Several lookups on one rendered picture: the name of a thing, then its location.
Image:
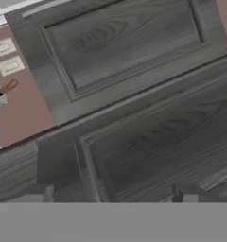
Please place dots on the grey wood cabinet panel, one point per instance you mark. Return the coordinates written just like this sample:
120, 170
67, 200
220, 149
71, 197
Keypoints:
13, 171

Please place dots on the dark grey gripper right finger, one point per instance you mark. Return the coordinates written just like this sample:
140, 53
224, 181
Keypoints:
178, 193

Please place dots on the brown wooden towel holder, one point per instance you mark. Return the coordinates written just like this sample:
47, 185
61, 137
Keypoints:
9, 86

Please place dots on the grey wood cabinet door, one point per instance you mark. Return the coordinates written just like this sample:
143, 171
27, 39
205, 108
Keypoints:
125, 44
156, 148

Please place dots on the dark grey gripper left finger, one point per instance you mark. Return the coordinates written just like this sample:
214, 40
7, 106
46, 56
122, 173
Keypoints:
48, 193

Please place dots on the white wall socket plate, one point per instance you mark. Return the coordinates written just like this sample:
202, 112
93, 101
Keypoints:
3, 48
10, 65

